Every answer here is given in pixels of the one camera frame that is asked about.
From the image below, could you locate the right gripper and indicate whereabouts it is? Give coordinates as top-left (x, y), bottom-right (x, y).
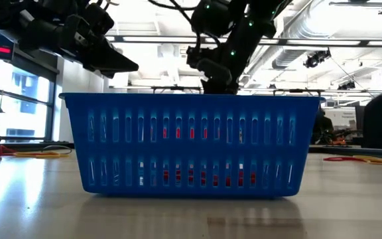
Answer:
top-left (186, 46), bottom-right (241, 95)

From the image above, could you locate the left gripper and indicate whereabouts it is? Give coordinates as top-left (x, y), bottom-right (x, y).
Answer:
top-left (20, 15), bottom-right (139, 80)

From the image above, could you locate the yellow rubber band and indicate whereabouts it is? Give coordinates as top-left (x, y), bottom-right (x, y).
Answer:
top-left (11, 151), bottom-right (70, 159)
top-left (353, 155), bottom-right (382, 166)

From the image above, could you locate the thin black rubber band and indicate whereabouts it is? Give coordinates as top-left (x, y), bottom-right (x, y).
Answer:
top-left (40, 145), bottom-right (74, 155)

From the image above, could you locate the thin white light bar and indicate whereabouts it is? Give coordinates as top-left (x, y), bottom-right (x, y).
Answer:
top-left (109, 84), bottom-right (382, 98)

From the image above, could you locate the white tube light bar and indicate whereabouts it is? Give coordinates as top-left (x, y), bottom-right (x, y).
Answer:
top-left (104, 35), bottom-right (382, 47)

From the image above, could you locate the blue plastic basket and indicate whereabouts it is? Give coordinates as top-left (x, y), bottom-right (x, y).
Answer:
top-left (59, 92), bottom-right (326, 199)

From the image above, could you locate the white labelled cabinet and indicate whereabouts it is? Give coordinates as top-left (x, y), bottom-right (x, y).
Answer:
top-left (333, 108), bottom-right (357, 130)

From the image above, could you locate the orange black robot equipment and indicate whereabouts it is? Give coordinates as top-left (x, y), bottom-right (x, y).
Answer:
top-left (332, 131), bottom-right (356, 146)

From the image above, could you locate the long hanging lamp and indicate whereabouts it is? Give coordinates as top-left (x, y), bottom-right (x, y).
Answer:
top-left (329, 1), bottom-right (382, 15)

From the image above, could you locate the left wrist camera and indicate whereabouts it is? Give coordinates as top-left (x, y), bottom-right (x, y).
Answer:
top-left (84, 2), bottom-right (115, 37)

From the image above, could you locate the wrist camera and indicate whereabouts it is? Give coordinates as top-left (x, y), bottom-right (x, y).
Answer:
top-left (84, 2), bottom-right (115, 37)
top-left (190, 0), bottom-right (231, 37)

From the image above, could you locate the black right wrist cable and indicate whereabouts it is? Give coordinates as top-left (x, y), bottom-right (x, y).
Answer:
top-left (147, 0), bottom-right (223, 50)

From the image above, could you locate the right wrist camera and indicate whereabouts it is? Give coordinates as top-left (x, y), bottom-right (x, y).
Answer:
top-left (190, 0), bottom-right (231, 37)

